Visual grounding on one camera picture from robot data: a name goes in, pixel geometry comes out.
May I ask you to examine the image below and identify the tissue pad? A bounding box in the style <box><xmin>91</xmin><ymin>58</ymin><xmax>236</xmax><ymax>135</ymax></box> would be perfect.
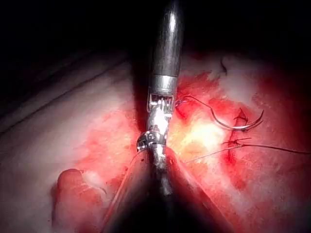
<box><xmin>0</xmin><ymin>46</ymin><xmax>311</xmax><ymax>233</ymax></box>

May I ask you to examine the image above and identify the right arm needle driver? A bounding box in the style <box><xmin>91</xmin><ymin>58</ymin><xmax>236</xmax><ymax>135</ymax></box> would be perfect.
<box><xmin>146</xmin><ymin>93</ymin><xmax>176</xmax><ymax>133</ymax></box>

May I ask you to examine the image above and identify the blue thread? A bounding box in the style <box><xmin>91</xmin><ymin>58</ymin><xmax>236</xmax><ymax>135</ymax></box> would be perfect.
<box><xmin>130</xmin><ymin>95</ymin><xmax>311</xmax><ymax>164</ymax></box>

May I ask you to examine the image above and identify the blue stitching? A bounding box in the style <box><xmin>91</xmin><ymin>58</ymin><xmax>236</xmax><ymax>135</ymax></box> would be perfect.
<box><xmin>222</xmin><ymin>108</ymin><xmax>253</xmax><ymax>149</ymax></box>

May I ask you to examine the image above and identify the curved steel needle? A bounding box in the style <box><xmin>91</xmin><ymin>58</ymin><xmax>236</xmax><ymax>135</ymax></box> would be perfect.
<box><xmin>210</xmin><ymin>109</ymin><xmax>265</xmax><ymax>132</ymax></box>

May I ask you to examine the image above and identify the left arm needle driver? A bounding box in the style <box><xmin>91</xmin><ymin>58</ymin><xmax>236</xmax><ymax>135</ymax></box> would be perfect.
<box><xmin>136</xmin><ymin>130</ymin><xmax>169</xmax><ymax>152</ymax></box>

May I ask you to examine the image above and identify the short cut thread piece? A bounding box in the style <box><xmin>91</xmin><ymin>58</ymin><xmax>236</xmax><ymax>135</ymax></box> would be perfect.
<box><xmin>219</xmin><ymin>56</ymin><xmax>228</xmax><ymax>75</ymax></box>

